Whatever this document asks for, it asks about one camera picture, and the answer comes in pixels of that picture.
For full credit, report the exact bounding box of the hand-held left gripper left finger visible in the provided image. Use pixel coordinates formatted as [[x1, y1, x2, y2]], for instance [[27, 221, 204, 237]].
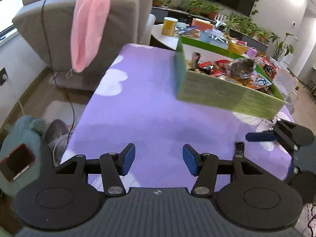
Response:
[[53, 143, 136, 196]]

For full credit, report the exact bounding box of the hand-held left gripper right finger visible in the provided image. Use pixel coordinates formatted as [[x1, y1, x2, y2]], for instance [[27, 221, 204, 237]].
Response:
[[183, 144, 263, 195]]

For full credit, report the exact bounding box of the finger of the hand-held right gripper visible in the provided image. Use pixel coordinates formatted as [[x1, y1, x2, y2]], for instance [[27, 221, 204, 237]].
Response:
[[234, 142, 245, 157], [245, 119, 297, 151]]

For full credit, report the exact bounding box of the black white snack packet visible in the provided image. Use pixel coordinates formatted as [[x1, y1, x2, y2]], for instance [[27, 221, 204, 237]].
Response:
[[254, 75, 273, 92]]

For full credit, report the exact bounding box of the orange bread slice packet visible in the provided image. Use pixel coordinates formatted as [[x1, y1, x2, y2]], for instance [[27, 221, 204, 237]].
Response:
[[226, 76, 263, 89]]

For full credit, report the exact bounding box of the green cardboard box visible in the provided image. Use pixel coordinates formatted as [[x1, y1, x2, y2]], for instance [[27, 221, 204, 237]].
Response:
[[174, 36, 287, 120]]

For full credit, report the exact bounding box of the clear bag of dark snack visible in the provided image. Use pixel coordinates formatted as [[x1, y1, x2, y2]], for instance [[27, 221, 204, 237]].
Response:
[[226, 57, 257, 80]]

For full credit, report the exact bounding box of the red snack packet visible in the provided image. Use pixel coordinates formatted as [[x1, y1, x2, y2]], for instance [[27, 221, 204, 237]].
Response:
[[197, 59, 229, 78]]

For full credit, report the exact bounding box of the dark snack packet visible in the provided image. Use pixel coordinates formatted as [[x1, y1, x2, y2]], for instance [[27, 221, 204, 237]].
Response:
[[191, 52, 201, 70]]

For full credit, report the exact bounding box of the purple floral tablecloth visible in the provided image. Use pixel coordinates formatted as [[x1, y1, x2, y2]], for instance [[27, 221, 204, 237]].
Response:
[[60, 43, 296, 195]]

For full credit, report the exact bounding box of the glass pitcher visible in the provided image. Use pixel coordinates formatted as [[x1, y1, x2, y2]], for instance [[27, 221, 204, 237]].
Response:
[[272, 68, 300, 104]]

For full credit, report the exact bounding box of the red plastic bag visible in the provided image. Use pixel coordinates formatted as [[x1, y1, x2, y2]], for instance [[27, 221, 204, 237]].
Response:
[[261, 57, 277, 80]]

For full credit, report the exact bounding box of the grey fuzzy object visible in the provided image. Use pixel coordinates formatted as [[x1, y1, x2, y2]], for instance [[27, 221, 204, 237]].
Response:
[[44, 119, 72, 151]]

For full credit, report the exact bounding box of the white air purifier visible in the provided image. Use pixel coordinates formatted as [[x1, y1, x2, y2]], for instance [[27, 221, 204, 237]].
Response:
[[281, 52, 295, 67]]

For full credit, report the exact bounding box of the yellow wicker basket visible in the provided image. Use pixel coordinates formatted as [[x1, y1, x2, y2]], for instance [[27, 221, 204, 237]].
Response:
[[227, 38, 248, 55]]

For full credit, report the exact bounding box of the tall leafy plant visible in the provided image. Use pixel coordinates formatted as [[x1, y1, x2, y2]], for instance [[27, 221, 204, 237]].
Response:
[[268, 32, 298, 61]]

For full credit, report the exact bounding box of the teal plush toy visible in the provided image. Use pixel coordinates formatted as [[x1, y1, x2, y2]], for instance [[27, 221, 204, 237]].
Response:
[[0, 115, 54, 198]]

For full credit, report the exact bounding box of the blue basket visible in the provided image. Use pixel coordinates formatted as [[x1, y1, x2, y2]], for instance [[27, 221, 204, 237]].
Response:
[[199, 29, 230, 50]]

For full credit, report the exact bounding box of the smartphone in red case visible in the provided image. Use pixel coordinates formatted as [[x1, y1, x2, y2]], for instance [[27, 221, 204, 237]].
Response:
[[0, 143, 36, 183]]

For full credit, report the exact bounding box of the spider plant in vase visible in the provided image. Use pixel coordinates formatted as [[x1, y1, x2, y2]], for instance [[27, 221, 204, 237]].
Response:
[[223, 14, 241, 38]]

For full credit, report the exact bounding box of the round white table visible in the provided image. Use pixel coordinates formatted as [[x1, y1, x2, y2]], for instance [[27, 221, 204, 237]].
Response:
[[151, 23, 206, 52]]

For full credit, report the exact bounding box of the white router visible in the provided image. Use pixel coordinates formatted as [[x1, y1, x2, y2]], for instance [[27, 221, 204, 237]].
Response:
[[214, 14, 227, 26]]

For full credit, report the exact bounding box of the orange tissue box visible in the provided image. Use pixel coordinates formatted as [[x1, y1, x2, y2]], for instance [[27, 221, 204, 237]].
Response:
[[191, 18, 215, 31]]

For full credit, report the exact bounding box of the dark flat packet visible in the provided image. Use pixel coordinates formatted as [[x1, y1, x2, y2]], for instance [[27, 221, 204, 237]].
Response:
[[176, 26, 200, 39]]

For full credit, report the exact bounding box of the grey armchair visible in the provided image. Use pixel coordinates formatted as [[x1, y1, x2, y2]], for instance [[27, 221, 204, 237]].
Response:
[[12, 0, 156, 92]]

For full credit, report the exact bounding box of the yellow canister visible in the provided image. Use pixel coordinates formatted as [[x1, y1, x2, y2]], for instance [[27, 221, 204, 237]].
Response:
[[161, 16, 179, 37]]

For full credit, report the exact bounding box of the trailing vine plant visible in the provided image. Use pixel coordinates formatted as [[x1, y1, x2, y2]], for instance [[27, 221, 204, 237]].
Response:
[[251, 0, 263, 16]]

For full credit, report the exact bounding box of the pink towel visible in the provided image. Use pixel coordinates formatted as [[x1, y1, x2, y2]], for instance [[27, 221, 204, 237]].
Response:
[[70, 0, 118, 74]]

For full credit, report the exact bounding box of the white cable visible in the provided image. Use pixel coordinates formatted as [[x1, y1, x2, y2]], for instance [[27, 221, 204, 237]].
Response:
[[14, 98, 25, 119]]

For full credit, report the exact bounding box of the black cable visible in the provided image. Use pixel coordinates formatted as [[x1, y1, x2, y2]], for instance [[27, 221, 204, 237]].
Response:
[[41, 0, 76, 139]]

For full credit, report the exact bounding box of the wall outlet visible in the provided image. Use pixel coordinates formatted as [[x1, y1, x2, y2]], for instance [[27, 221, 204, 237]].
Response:
[[0, 67, 9, 86]]

